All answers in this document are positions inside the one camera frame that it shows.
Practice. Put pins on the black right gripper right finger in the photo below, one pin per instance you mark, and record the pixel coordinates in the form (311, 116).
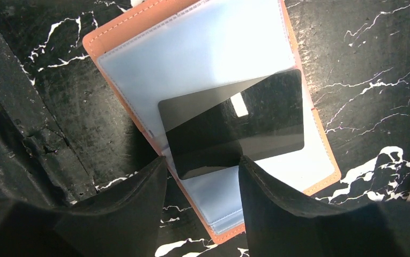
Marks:
(282, 221)

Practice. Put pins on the single black VIP card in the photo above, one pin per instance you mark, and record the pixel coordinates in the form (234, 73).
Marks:
(211, 130)

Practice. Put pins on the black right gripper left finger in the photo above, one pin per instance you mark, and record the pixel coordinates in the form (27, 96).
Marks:
(120, 221)

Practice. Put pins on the brown leather card holder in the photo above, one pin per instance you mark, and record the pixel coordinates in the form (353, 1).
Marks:
(163, 49)

